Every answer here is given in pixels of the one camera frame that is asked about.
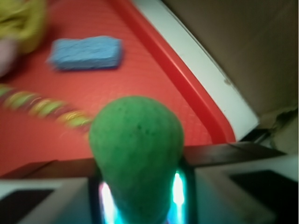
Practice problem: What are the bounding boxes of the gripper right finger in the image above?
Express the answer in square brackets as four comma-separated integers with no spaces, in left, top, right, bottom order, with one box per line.
[182,155,299,224]

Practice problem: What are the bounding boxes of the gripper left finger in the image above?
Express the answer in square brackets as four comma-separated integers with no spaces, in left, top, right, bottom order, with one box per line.
[0,178,102,224]

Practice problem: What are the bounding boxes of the brown cardboard panel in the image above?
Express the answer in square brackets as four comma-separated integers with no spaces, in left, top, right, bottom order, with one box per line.
[165,0,299,153]

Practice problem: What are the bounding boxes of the blue sponge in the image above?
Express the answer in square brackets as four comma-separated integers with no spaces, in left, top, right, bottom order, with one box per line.
[47,36,123,70]

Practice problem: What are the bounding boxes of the red plastic tray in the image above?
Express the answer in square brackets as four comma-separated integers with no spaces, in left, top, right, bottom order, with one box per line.
[0,0,236,174]

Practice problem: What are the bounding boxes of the pink plush bunny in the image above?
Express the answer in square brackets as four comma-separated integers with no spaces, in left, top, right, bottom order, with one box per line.
[0,38,18,77]

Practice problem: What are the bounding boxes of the yellow cloth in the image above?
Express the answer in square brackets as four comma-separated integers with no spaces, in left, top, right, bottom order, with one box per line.
[0,0,47,54]

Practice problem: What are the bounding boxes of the multicolour twisted rope toy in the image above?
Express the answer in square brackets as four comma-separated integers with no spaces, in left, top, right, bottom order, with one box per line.
[0,84,93,134]

